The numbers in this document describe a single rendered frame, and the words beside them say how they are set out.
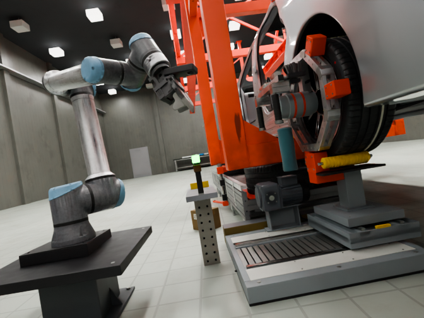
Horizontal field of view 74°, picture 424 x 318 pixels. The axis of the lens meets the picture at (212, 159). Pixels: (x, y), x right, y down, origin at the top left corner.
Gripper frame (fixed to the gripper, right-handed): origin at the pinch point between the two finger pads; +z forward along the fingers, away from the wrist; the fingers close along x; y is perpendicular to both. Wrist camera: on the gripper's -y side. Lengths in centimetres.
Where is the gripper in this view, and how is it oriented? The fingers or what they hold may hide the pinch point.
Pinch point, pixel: (192, 108)
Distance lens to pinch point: 96.5
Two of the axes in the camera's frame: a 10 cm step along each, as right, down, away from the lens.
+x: -3.6, -1.2, -9.3
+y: -7.7, 6.0, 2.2
